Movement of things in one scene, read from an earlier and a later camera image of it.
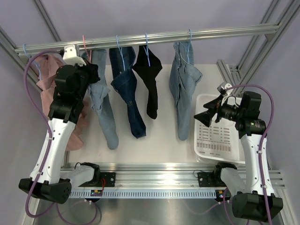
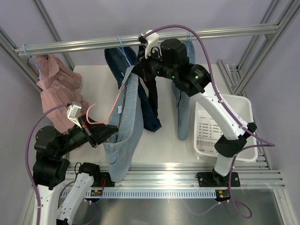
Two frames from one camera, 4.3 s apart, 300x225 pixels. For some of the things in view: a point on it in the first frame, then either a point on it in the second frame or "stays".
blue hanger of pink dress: [30, 57] stays
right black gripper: [206, 117] -> [142, 68]
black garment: [148, 66] stays
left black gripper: [93, 70] -> [96, 133]
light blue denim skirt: [100, 99] -> [127, 114]
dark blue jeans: [124, 83] -> [120, 59]
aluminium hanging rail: [260, 31] stays
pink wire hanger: [89, 58] -> [106, 123]
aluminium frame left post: [6, 41] stays
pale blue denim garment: [183, 75] stays
